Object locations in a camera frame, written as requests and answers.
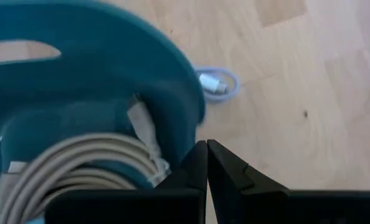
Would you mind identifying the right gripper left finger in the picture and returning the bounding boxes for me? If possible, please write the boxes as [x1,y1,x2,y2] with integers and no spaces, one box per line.
[44,139,208,224]

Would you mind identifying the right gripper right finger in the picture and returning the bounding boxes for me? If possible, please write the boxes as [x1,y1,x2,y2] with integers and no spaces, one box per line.
[207,139,370,224]

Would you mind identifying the beige cable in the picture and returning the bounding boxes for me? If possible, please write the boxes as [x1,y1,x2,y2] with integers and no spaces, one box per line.
[0,99,171,224]

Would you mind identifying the small lilac cable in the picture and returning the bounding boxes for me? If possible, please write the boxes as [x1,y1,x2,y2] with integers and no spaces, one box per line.
[194,65,241,104]

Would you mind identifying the teal plastic bin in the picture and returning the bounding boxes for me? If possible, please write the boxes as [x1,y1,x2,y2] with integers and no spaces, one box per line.
[0,0,207,224]

